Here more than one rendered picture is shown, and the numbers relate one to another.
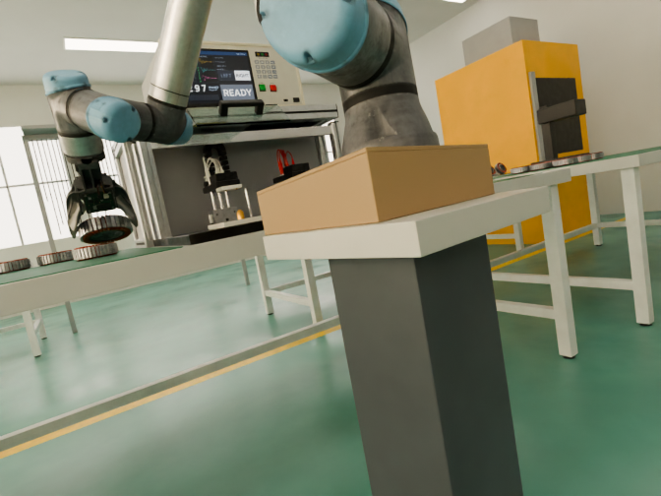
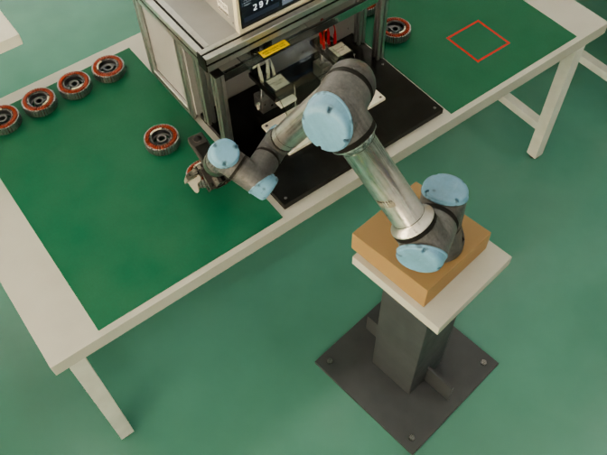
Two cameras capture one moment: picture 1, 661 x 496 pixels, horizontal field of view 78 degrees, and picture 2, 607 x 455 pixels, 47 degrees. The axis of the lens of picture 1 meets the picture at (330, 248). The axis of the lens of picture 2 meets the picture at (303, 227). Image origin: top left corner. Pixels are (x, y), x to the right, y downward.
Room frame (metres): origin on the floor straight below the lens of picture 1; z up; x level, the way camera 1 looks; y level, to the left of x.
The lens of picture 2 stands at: (-0.38, 0.31, 2.45)
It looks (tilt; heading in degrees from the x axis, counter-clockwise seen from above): 55 degrees down; 356
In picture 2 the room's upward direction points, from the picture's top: 2 degrees counter-clockwise
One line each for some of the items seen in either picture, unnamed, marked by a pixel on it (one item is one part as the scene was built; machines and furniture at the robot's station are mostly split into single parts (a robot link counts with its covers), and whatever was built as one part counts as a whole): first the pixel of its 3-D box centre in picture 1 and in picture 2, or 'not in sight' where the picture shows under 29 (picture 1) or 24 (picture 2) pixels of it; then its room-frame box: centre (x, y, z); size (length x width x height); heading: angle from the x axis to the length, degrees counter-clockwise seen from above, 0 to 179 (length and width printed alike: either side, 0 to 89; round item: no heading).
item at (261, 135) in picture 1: (251, 136); (303, 34); (1.30, 0.18, 1.03); 0.62 x 0.01 x 0.03; 121
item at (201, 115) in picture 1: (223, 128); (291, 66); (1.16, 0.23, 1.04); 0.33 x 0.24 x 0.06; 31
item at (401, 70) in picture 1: (369, 53); (442, 203); (0.65, -0.11, 0.99); 0.13 x 0.12 x 0.14; 151
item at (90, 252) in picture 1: (95, 251); (162, 139); (1.16, 0.65, 0.77); 0.11 x 0.11 x 0.04
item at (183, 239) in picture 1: (279, 219); (321, 113); (1.22, 0.13, 0.76); 0.64 x 0.47 x 0.02; 121
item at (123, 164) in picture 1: (134, 200); (167, 57); (1.38, 0.61, 0.91); 0.28 x 0.03 x 0.32; 31
